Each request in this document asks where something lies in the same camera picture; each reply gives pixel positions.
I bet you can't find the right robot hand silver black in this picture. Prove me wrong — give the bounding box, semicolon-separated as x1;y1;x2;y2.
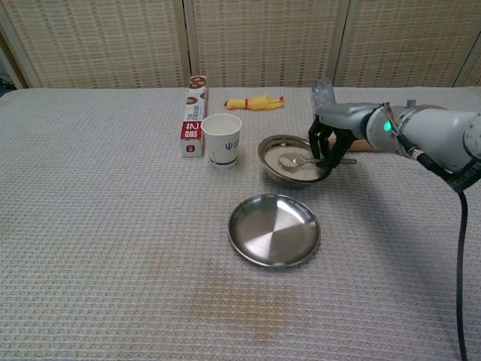
307;102;377;177

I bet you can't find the steel spoon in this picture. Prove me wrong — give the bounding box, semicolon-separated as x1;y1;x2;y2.
278;153;357;169

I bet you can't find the steel bowl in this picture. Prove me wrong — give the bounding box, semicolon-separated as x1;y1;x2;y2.
257;134;334;190

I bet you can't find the white paper cup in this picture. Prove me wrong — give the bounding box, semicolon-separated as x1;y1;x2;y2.
200;113;243;169

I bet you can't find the steel plate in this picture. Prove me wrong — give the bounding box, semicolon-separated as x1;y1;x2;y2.
228;193;322;268

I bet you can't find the cling film box red white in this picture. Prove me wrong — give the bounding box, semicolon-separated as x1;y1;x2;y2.
179;74;209;159

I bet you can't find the clear plastic water bottle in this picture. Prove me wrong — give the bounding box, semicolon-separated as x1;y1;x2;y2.
311;77;337;113

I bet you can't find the wooden rolling pin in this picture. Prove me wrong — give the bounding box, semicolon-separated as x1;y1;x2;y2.
328;137;385;153

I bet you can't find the yellow rubber chicken toy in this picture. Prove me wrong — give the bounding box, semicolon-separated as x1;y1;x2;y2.
224;93;286;112

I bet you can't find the woven bamboo screen panel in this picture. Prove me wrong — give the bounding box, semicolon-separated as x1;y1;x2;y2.
0;0;189;90
186;0;352;89
334;0;481;89

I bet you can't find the beige waffle tablecloth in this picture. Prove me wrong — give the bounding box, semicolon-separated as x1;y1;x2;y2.
0;86;481;361

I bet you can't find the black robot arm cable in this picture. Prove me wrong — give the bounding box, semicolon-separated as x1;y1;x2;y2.
392;131;470;361

